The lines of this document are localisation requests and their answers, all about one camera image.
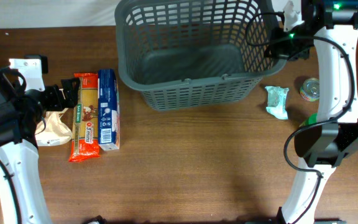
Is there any grey plastic mesh basket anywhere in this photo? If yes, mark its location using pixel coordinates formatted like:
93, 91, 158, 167
114, 0, 285, 111

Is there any green lid glass jar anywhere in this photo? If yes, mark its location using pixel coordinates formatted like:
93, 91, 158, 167
300, 113, 317, 127

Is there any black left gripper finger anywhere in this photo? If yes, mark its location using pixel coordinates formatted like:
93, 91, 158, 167
63, 93, 78, 108
61, 78, 80, 93

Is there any light green packet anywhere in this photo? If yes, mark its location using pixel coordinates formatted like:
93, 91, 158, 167
265, 86, 289, 120

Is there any San Remo spaghetti packet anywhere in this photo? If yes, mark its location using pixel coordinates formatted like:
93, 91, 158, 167
69, 73, 100, 162

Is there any small tin can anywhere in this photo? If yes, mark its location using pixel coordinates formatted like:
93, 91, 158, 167
300, 78, 319, 101

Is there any dark blue cardboard box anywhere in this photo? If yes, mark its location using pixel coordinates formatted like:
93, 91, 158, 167
98, 69, 120, 151

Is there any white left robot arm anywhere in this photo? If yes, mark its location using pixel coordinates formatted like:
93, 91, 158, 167
0, 55, 80, 223

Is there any beige food pouch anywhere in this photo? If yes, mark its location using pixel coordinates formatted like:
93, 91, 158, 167
35, 108, 72, 146

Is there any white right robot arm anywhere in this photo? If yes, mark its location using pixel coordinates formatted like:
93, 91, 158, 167
114, 1, 358, 223

